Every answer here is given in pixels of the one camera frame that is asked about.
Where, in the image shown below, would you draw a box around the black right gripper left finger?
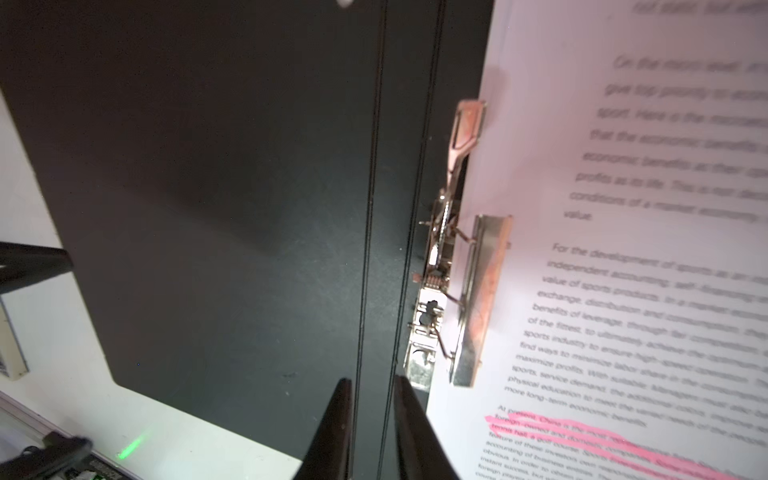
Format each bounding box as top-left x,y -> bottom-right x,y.
293,378 -> 353,480

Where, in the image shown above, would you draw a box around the printed paper files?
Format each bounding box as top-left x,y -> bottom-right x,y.
428,1 -> 767,479

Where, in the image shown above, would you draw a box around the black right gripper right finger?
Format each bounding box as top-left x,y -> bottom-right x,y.
393,375 -> 459,480

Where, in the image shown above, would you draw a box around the blue file folder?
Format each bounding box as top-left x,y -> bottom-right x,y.
1,1 -> 493,479

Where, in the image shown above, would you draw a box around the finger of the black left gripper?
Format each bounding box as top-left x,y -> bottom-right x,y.
1,242 -> 73,294

